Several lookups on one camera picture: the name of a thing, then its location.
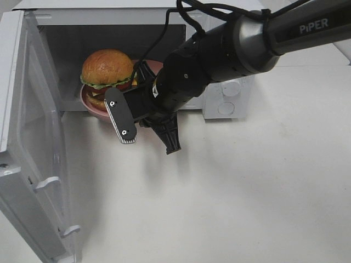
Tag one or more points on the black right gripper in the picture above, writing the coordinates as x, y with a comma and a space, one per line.
156, 106

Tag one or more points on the pink round plate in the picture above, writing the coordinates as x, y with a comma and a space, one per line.
93, 109

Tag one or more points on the burger with lettuce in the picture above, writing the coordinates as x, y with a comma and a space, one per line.
104, 69

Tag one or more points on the round white door button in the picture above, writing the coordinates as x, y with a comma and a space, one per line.
226, 108

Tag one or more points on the white microwave door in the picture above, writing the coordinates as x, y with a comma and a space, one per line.
34, 178

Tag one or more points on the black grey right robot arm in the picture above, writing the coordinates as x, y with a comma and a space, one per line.
228, 43

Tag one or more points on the white microwave oven body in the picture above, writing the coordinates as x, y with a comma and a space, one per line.
72, 30

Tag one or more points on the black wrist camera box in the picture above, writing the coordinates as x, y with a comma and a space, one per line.
120, 116

